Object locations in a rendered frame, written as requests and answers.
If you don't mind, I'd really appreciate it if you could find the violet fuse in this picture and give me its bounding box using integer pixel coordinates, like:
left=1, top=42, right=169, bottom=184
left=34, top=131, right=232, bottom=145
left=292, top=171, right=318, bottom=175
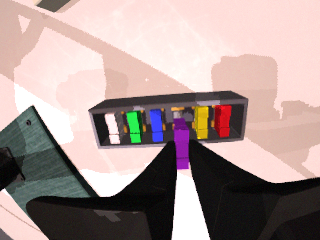
left=173, top=113, right=189, bottom=169

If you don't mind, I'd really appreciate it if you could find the yellow fuse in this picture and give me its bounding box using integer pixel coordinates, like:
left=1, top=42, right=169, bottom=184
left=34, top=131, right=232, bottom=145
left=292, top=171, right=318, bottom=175
left=195, top=105, right=209, bottom=139

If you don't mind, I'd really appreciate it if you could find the blue fuse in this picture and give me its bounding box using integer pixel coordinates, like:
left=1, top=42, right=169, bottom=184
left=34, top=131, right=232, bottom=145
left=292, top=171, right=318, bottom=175
left=151, top=109, right=163, bottom=143

